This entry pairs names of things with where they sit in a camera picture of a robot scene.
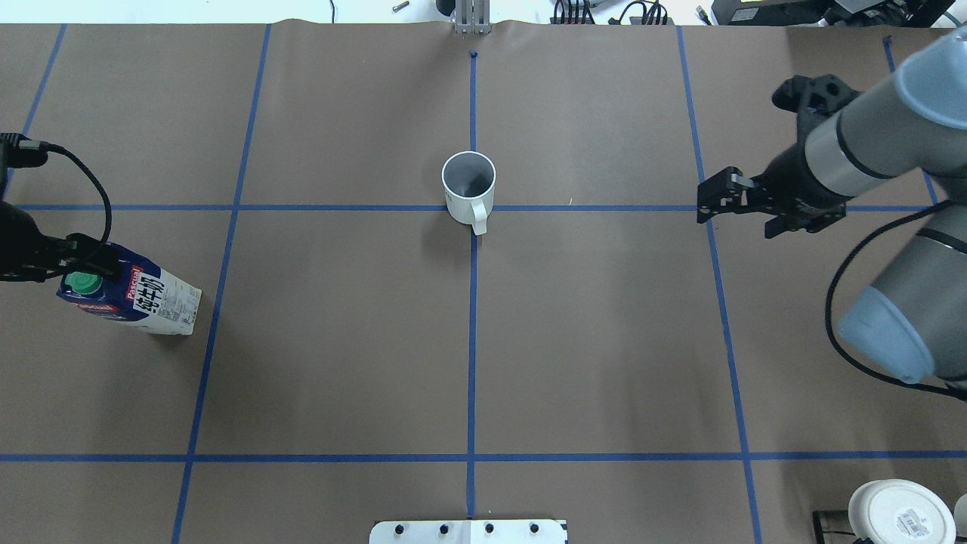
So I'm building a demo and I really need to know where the white pedestal column base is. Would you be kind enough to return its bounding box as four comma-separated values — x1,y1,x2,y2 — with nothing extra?
369,518,569,543

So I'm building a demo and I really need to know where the white mug with grey inside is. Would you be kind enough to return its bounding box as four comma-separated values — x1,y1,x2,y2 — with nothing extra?
440,150,497,236

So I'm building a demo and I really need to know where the aluminium frame post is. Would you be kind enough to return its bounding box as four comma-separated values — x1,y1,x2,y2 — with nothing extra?
450,0,493,36

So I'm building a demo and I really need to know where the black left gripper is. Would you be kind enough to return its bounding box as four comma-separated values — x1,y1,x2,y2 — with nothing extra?
1,201,122,283

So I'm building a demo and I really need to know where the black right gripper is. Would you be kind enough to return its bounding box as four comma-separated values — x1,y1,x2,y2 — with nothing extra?
697,144,847,239

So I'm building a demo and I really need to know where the white mug far in rack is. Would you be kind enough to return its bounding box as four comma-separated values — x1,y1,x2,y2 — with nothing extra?
847,479,957,543

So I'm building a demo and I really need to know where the black wire mug rack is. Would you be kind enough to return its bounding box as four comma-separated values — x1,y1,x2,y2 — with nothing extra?
812,508,965,543

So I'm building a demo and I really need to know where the blue white milk carton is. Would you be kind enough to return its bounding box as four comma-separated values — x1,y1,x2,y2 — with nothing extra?
56,243,202,336

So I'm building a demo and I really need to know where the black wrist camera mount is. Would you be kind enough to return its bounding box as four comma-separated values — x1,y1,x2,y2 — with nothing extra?
771,73,861,139

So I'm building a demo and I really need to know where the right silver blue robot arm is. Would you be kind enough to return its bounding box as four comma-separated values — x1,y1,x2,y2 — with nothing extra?
697,26,966,400

